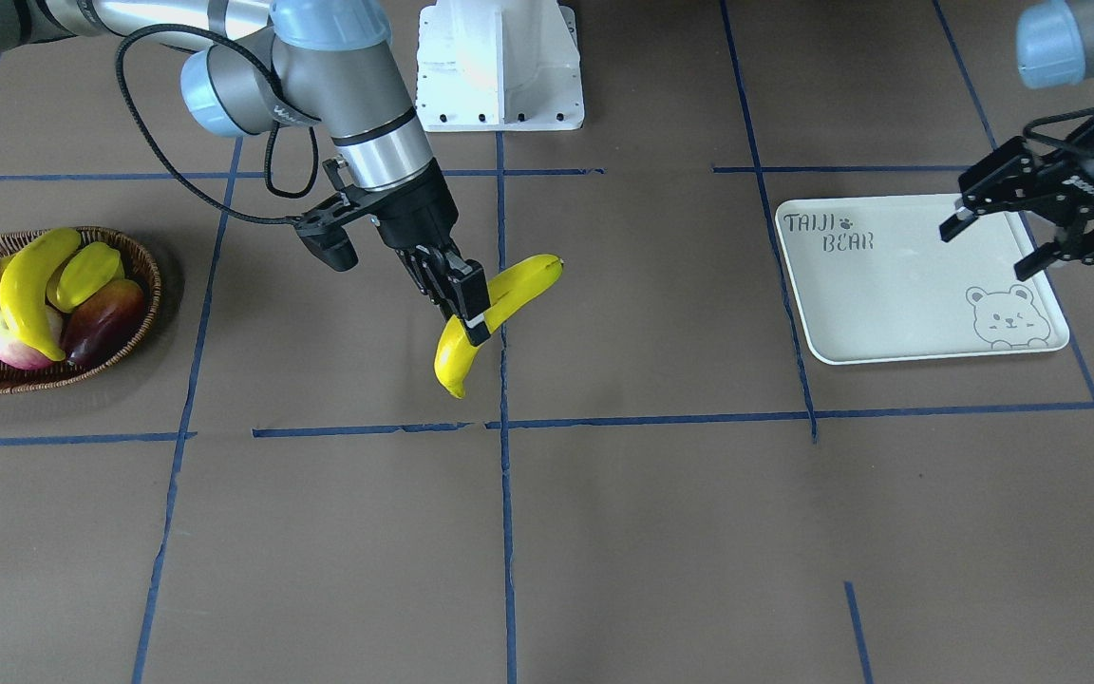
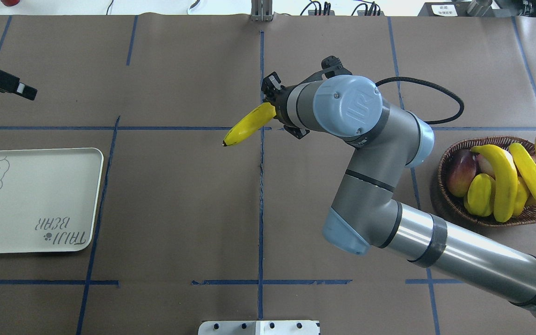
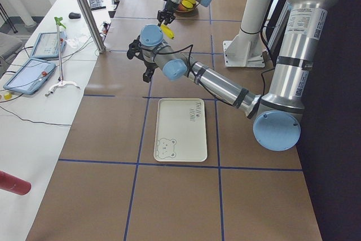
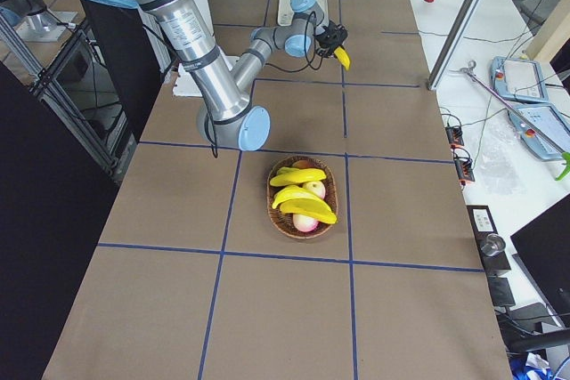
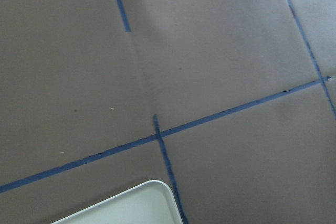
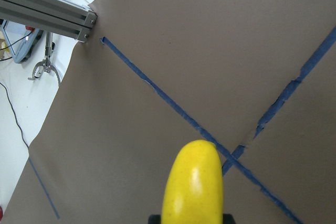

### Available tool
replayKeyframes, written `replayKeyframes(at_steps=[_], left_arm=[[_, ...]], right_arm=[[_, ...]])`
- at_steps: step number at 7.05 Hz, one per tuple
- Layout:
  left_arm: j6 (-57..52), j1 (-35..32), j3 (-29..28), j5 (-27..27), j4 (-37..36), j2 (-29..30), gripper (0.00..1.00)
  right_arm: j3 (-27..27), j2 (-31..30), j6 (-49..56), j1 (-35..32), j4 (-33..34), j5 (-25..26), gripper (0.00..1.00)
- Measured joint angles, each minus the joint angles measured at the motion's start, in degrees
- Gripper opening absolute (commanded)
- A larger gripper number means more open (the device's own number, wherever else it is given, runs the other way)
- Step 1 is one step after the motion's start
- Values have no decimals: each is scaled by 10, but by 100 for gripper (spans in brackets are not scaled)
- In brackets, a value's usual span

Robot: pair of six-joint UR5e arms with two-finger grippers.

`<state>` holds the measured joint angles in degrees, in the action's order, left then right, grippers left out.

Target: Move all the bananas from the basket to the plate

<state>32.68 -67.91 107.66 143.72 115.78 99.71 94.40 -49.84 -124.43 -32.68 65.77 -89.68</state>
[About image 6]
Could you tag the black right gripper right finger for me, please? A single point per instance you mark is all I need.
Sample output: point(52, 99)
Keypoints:
point(228, 219)

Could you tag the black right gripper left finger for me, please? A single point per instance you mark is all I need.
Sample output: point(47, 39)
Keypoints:
point(154, 219)

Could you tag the metal reacher grabber tool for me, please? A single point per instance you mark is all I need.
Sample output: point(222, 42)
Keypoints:
point(45, 65)

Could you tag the blue teach pendant tablet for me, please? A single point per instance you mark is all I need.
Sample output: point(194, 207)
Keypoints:
point(18, 40)

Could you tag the aluminium frame post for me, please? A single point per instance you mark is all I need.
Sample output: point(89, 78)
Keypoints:
point(57, 16)

